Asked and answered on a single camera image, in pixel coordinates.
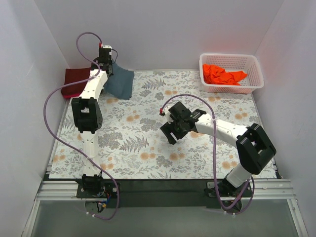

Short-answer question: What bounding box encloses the grey blue t shirt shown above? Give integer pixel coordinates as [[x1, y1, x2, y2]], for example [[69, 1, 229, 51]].
[[104, 63, 134, 100]]

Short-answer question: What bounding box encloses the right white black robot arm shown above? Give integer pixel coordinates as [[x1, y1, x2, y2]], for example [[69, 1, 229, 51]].
[[159, 102, 277, 197]]

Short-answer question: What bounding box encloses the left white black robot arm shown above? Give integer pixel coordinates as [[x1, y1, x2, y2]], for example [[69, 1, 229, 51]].
[[71, 44, 113, 198]]

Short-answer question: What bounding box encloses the folded dark red shirt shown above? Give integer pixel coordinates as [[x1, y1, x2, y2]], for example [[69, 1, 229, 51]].
[[61, 68, 90, 99]]

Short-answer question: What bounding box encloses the crumpled orange t shirt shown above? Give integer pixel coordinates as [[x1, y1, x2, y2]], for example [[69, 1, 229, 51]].
[[202, 64, 247, 86]]

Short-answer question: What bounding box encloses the floral patterned table mat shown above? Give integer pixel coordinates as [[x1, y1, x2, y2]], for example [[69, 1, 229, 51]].
[[48, 70, 277, 180]]

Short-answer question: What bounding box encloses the white plastic mesh basket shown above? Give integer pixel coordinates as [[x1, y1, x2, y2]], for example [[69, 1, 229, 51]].
[[199, 53, 264, 94]]

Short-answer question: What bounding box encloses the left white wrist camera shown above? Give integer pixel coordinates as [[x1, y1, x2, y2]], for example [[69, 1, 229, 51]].
[[99, 42, 112, 50]]

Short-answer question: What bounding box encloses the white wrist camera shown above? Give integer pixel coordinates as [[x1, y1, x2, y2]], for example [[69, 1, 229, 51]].
[[99, 42, 112, 50], [159, 106, 173, 124]]

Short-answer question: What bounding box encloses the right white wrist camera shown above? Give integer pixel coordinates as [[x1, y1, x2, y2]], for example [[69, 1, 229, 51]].
[[159, 106, 173, 124]]

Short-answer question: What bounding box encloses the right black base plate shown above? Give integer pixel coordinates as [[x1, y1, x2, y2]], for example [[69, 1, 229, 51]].
[[204, 181, 252, 198]]

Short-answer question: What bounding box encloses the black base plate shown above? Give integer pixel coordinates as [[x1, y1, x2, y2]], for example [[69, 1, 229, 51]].
[[204, 181, 252, 198], [76, 182, 120, 198]]

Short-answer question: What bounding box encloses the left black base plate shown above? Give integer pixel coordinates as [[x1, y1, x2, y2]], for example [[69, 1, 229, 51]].
[[76, 182, 120, 198]]

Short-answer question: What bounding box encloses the aluminium front rail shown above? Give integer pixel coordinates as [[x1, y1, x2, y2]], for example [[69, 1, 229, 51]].
[[36, 179, 296, 205]]

